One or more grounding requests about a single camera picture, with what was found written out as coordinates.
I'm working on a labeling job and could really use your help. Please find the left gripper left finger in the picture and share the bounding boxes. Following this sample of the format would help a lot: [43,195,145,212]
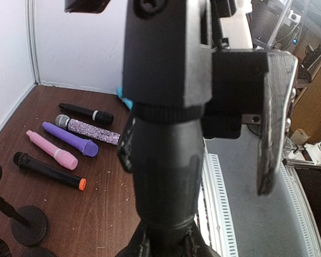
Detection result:
[116,222,152,257]

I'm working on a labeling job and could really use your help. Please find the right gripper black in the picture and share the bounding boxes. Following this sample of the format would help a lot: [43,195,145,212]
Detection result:
[201,1,298,196]

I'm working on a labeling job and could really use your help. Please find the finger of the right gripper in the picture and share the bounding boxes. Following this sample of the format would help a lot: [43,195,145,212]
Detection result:
[64,0,110,14]

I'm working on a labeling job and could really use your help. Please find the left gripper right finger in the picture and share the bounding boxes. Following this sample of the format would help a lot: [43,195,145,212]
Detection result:
[184,227,220,257]

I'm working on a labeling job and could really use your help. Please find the black stand of orange-ring microphone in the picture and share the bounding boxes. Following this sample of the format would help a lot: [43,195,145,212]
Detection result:
[123,1,212,244]

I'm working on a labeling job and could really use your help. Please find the blue microphone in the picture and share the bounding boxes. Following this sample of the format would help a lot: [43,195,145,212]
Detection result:
[116,86,133,110]

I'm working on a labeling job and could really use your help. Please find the purple microphone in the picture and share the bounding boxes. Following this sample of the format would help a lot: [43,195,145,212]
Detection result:
[42,122,99,157]

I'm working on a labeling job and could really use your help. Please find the black microphone with white band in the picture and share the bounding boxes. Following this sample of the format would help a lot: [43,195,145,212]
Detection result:
[58,103,114,125]

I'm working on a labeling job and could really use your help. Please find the rhinestone silver microphone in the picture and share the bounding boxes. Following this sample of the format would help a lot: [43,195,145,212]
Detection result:
[55,115,120,146]

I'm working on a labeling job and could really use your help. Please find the pink microphone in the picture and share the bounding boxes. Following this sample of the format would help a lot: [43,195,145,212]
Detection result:
[26,130,78,170]

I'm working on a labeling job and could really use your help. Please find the black stand of purple microphone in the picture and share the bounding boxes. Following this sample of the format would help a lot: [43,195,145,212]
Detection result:
[0,165,49,247]

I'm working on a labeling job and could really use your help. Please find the black microphone orange ring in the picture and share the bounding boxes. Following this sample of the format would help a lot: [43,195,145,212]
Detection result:
[12,152,87,192]

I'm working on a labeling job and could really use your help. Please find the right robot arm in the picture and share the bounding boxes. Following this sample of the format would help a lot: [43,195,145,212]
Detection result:
[119,1,297,195]

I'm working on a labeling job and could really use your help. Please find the front aluminium rail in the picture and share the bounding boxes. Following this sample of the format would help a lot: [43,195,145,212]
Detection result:
[197,127,321,256]

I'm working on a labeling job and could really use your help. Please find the right aluminium corner post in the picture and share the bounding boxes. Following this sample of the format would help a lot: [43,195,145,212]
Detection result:
[25,0,41,85]

